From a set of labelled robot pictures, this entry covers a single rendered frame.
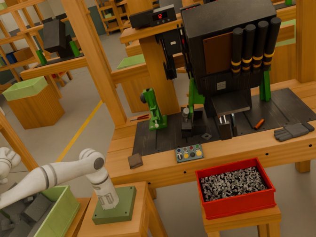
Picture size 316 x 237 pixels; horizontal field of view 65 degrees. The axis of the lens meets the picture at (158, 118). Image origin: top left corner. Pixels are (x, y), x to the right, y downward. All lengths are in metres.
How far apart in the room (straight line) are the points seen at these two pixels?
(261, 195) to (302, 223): 1.06
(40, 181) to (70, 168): 0.12
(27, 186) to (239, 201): 0.86
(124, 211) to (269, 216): 0.66
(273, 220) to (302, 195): 1.12
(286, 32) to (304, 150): 0.83
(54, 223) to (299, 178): 1.95
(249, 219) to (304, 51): 1.18
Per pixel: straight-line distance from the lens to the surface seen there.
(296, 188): 2.44
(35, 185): 1.04
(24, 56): 7.12
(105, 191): 1.26
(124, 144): 1.75
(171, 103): 1.86
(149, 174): 1.45
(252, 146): 1.43
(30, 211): 1.61
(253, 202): 1.23
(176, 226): 2.27
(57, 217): 1.47
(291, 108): 1.71
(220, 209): 1.22
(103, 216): 1.33
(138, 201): 1.36
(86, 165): 1.11
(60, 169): 1.07
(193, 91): 1.41
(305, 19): 1.89
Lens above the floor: 1.81
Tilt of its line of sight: 30 degrees down
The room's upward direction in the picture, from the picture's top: 18 degrees counter-clockwise
